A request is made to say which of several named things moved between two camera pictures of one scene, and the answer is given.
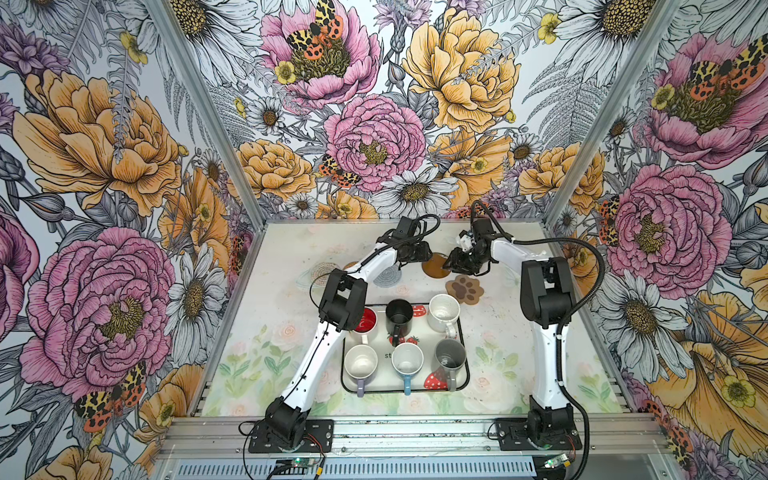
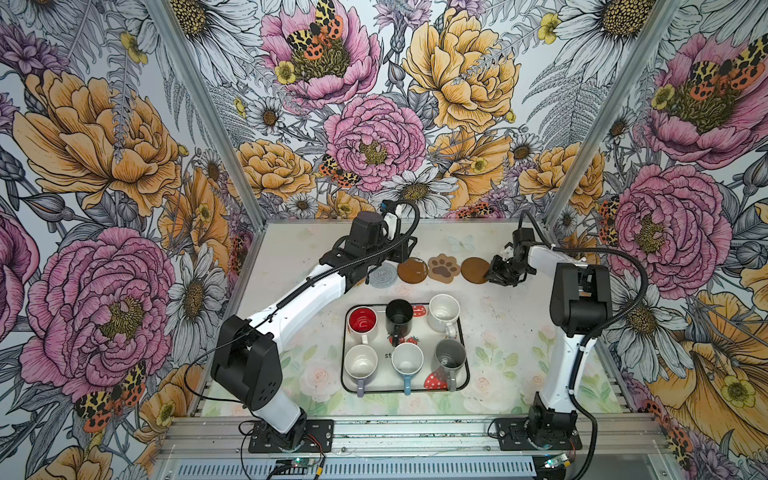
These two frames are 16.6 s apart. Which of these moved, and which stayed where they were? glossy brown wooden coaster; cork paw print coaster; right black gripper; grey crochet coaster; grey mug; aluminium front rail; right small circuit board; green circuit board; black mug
Moved: glossy brown wooden coaster; cork paw print coaster; right black gripper
Stayed: right small circuit board; grey crochet coaster; black mug; aluminium front rail; green circuit board; grey mug
